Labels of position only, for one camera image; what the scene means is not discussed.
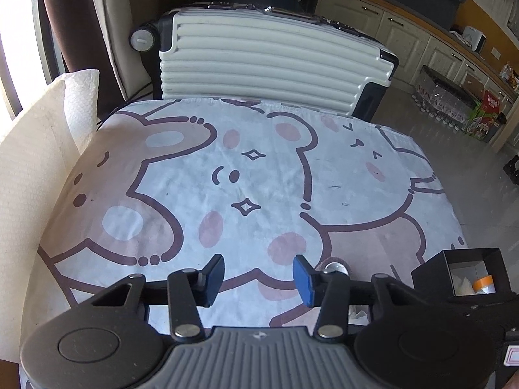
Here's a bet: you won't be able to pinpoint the clear bottle orange cap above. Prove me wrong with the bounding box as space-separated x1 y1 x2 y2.
472 275 496 294

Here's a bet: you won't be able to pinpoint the black cardboard box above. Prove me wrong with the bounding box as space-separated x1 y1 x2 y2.
412 248 512 303

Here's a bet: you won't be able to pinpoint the black step stool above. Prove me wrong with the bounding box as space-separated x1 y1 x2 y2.
503 155 519 183

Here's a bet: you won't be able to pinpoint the white paper towel sheet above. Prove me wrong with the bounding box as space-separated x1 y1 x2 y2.
1 69 99 363

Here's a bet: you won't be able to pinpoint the brown tape roll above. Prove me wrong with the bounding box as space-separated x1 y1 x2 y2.
317 257 350 282

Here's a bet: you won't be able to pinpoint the red green carton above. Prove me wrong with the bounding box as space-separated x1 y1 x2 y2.
465 89 507 143

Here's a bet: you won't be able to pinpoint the cream fluffy plush toy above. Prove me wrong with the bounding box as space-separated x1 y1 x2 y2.
451 273 475 297

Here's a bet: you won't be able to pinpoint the white cotton wad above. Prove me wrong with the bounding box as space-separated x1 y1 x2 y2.
348 306 369 327

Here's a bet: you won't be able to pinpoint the cream kitchen cabinets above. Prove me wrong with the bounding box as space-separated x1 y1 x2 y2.
316 0 516 114

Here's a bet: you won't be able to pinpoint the white toaster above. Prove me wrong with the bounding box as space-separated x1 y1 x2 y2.
462 26 487 53

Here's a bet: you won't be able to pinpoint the pack of water bottles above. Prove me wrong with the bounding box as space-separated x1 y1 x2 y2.
412 65 478 131

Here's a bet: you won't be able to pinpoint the bear print bed sheet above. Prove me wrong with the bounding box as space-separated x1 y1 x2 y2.
20 98 464 388

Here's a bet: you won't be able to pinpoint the white ribbed suitcase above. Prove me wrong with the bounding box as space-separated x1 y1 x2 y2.
129 2 399 121

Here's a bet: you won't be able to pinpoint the brown curtain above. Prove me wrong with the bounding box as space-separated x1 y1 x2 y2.
44 0 122 106

